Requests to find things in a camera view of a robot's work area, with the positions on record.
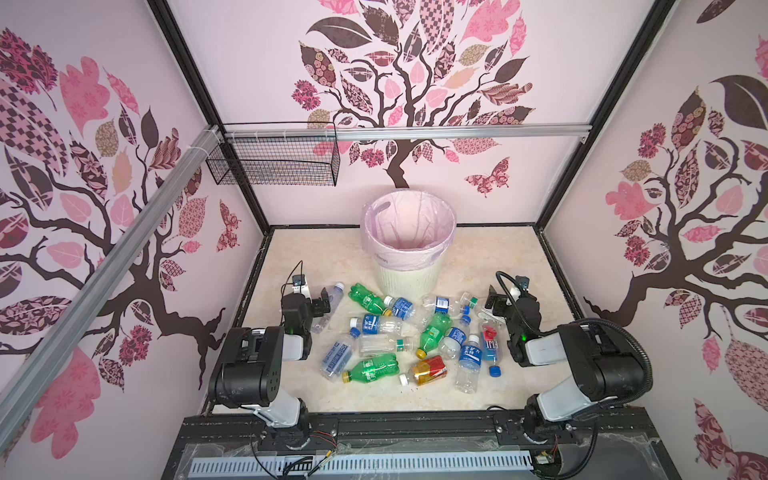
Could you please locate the clear bottle white cap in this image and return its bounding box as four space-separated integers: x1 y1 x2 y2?
311 282 345 334

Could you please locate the clear bottle red label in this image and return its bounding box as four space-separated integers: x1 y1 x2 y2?
480 321 502 378

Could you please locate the large clear bottle blue label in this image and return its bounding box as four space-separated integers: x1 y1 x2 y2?
320 327 361 380

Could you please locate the small bottle blue label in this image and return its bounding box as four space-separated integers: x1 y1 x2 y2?
438 315 471 359

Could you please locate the clear bottle blue chinese label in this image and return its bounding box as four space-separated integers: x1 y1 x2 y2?
349 314 407 336

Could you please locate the green bottle yellow cap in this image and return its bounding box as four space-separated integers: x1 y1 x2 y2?
416 313 452 359

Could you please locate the tall clear bottle blue label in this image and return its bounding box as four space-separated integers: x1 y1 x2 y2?
454 334 483 394

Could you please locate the clear bottle blue cap label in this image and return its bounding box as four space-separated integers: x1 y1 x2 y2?
421 292 479 319

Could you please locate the green bottle front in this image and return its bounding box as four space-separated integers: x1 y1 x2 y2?
342 353 400 384

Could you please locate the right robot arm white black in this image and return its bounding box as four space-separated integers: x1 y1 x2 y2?
482 287 653 442

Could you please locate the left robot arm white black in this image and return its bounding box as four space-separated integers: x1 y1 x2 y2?
208 290 330 436

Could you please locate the green bottle near bin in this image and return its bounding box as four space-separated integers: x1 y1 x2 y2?
349 283 392 316

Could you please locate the white ribbed waste bin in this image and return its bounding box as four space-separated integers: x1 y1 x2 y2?
374 258 443 300

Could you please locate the pink plastic bin liner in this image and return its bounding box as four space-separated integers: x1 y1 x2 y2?
360 189 457 271

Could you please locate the clear square bottle green band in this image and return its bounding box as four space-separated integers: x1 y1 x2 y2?
358 334 415 356

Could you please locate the clear bottle blue sweat label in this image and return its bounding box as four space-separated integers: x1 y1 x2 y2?
384 296 426 329

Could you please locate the red gold label bottle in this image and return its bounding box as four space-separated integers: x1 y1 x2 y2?
398 355 448 387

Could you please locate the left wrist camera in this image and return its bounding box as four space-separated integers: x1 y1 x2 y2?
291 273 311 298

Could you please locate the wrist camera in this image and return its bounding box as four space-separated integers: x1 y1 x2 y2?
291 273 311 298
515 275 530 290

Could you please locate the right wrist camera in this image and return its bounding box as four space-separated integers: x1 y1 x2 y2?
515 275 530 290

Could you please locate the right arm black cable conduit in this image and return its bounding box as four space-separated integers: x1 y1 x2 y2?
495 270 654 409

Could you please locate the white slotted cable duct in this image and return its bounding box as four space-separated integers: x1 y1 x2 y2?
186 451 533 479

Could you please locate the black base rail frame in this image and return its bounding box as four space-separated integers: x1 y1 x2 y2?
162 406 679 479

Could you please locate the black wire mesh basket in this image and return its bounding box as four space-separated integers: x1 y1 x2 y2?
206 120 341 187

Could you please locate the rear aluminium rail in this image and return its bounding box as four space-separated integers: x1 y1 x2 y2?
225 123 592 142

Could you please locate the aluminium rail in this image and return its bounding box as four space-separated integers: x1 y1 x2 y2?
225 123 592 142
1 125 221 448

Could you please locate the left aluminium rail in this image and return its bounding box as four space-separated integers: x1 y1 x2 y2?
1 125 221 448

